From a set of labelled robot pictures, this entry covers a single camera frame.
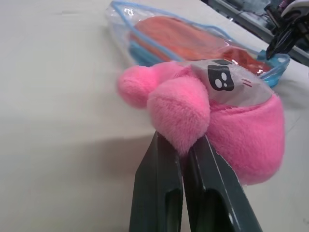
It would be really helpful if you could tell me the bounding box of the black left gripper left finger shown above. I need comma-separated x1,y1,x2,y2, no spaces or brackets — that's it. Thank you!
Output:
128,131,184,232

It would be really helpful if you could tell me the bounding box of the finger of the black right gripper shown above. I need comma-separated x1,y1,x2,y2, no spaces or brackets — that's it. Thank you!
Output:
274,29,299,57
266,30,290,60

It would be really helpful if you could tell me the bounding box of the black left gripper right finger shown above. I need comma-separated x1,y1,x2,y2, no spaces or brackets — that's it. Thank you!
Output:
181,137,257,232

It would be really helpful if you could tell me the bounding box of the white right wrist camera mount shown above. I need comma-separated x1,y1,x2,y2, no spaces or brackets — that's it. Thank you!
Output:
280,0,309,17

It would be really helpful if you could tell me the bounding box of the pink plush toy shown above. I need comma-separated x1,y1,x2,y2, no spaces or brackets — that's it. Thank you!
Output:
116,58,283,187

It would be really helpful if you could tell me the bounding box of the clear plastic pouch blue trim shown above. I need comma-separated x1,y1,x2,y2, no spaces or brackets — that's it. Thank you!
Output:
104,0,290,88

